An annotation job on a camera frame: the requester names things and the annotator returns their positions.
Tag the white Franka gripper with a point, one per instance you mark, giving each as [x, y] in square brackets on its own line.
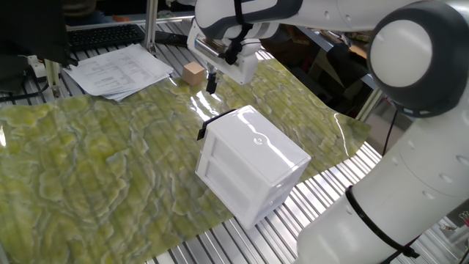
[247, 67]

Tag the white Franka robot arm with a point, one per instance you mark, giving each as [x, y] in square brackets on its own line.
[421, 190]

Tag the white plastic drawer cabinet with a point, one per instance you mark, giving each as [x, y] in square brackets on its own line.
[256, 146]

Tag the large wooden cube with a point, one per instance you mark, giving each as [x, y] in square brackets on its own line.
[193, 74]

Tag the black power adapter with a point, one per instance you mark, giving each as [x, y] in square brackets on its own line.
[170, 37]

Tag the stack of printed papers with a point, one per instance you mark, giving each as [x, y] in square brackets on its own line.
[117, 69]

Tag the small orange object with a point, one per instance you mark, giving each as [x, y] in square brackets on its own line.
[121, 18]

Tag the black computer keyboard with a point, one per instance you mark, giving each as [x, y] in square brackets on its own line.
[104, 36]

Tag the green marble pattern mat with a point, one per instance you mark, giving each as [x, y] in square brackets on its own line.
[91, 165]

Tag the slanted aluminium table leg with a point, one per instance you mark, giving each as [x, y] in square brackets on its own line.
[370, 99]

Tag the white power strip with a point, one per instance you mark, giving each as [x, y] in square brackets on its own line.
[36, 67]

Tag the black monitor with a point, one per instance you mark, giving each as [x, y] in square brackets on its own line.
[29, 29]

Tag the silver camera with blue ends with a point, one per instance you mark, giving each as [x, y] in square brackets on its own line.
[207, 45]

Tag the tall aluminium frame post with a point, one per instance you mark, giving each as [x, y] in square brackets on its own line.
[150, 25]

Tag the short aluminium post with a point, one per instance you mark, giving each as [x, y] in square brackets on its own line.
[53, 77]

